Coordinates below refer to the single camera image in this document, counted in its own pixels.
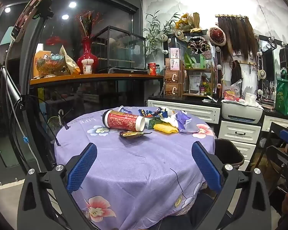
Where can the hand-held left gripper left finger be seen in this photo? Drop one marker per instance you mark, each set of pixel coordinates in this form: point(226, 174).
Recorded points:
point(82, 165)

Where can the pink product box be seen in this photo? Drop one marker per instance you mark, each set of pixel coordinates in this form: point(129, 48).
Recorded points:
point(172, 64)

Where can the red tin can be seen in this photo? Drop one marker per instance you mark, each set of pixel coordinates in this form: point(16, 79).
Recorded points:
point(152, 69)

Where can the vanity mirror with bulbs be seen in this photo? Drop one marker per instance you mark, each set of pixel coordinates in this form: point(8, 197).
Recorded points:
point(268, 62)

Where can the umbrella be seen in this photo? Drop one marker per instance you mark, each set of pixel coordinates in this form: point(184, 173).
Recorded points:
point(63, 121)

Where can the red round hat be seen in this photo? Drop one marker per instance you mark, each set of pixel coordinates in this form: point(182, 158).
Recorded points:
point(216, 36)

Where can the white drawer cabinet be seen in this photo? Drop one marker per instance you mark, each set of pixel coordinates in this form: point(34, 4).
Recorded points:
point(238, 131)

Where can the ornate glass bowl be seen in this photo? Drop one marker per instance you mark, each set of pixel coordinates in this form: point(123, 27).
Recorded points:
point(50, 64)

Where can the decorative mask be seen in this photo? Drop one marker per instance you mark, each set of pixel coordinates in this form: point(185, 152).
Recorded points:
point(198, 44)

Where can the green gift bag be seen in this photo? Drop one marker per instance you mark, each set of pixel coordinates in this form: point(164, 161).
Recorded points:
point(283, 95)

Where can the blue snack packet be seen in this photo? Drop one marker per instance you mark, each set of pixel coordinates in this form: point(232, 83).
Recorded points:
point(146, 112)

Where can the small pink picture box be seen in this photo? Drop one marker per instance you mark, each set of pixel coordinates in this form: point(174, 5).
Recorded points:
point(175, 52)

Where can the red vase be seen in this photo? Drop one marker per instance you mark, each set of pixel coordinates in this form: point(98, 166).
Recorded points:
point(86, 55)

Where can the hanging hair extensions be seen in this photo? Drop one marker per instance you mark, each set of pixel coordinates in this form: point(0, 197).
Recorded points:
point(237, 36)

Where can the black folding chair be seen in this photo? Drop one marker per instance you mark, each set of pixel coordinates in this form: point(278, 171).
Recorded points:
point(271, 128)

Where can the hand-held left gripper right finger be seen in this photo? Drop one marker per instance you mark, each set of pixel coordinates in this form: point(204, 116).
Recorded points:
point(206, 167)

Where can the badminton racket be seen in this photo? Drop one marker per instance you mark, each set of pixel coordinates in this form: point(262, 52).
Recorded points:
point(53, 125)

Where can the foil snack packet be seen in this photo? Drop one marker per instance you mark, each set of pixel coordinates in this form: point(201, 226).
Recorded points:
point(164, 112)

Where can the teal jar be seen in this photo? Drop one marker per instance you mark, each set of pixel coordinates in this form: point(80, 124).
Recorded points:
point(158, 70)

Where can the black phone mount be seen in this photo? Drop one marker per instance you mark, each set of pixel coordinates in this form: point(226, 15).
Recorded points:
point(44, 8)

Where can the red dried branches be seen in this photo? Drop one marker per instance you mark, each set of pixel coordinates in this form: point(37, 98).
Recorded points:
point(87, 22)

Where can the brown paper bag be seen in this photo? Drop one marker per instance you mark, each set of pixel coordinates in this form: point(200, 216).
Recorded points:
point(69, 63)

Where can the red paper cup white lid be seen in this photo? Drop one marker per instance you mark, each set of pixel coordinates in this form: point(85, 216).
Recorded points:
point(122, 122)

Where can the dried flower bouquet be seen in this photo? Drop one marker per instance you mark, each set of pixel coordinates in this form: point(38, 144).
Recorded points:
point(186, 21)

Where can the green box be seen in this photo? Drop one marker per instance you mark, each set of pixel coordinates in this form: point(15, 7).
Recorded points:
point(152, 122)

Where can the dark gold snack wrapper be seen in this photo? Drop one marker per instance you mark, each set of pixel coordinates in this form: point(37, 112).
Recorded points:
point(132, 134)

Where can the wooden shelf rack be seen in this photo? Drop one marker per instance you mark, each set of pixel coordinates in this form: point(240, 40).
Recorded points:
point(198, 70)

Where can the white printer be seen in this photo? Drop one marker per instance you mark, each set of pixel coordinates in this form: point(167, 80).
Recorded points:
point(242, 112)

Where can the green bamboo plant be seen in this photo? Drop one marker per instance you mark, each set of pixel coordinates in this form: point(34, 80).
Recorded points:
point(156, 33)

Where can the white plastic cup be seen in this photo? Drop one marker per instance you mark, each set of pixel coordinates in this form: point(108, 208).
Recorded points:
point(123, 109)

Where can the wide white drawer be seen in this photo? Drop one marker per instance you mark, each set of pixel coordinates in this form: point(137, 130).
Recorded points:
point(189, 111)

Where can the plastic drink cup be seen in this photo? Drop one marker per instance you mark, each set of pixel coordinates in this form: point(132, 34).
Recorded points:
point(87, 67)

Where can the purple plastic bag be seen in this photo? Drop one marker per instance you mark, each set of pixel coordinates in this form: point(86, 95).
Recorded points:
point(186, 121)

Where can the black trash bin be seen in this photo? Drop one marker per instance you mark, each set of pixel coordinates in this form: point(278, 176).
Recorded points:
point(228, 153)

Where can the glass terrarium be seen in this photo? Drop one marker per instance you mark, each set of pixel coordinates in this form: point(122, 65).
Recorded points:
point(120, 50)

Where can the wooden counter shelf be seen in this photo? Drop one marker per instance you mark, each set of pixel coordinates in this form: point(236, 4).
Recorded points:
point(96, 77)

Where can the plastic bag with red items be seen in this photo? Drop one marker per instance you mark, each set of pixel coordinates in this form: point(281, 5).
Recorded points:
point(232, 91)

